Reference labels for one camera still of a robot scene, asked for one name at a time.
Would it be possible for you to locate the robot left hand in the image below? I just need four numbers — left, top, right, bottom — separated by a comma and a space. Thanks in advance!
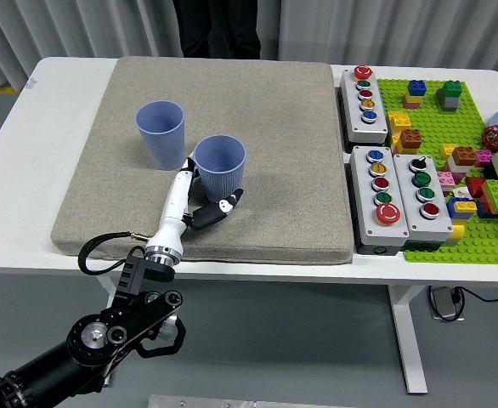
144, 156, 246, 259

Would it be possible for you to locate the blue ribbed cup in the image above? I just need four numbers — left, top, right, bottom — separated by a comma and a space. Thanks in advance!
193, 134, 248, 203
135, 99, 186, 172

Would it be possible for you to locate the grey-brown mat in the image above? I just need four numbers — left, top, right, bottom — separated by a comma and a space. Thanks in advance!
50, 55, 355, 267

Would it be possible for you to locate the white table leg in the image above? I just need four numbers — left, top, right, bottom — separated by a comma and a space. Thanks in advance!
387, 283, 428, 394
95, 275, 130, 387

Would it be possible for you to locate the person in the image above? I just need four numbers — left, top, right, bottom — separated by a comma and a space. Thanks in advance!
172, 0, 262, 60

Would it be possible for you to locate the grey five-button control box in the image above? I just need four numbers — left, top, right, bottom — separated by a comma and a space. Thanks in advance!
339, 65, 390, 146
349, 145, 410, 256

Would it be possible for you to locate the brown toy brick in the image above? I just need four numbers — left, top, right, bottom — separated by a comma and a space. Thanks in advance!
451, 145, 479, 167
399, 127, 424, 151

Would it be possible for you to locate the lime green brick baseplate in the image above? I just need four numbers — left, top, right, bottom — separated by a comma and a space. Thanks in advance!
376, 78, 498, 265

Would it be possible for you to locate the light pink toy brick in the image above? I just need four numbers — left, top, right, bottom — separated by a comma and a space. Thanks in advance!
436, 170, 467, 190

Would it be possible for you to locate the yellow toy cylinder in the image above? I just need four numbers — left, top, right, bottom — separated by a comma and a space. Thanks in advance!
445, 224, 467, 248

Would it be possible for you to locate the white pleated curtain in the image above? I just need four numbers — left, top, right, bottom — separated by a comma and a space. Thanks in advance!
0, 0, 498, 99

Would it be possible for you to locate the grey power adapter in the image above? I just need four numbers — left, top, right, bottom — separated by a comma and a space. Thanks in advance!
427, 286, 465, 322

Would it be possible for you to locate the dark green toy brick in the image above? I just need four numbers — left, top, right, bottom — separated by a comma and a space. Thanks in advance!
436, 79, 464, 100

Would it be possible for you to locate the red toy brick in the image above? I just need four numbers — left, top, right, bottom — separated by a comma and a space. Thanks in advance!
464, 177, 489, 200

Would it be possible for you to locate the grey selector switch control box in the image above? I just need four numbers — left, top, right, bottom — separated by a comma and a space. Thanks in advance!
393, 153, 455, 251

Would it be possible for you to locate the black floor cable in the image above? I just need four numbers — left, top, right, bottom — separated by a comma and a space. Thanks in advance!
456, 286, 498, 305

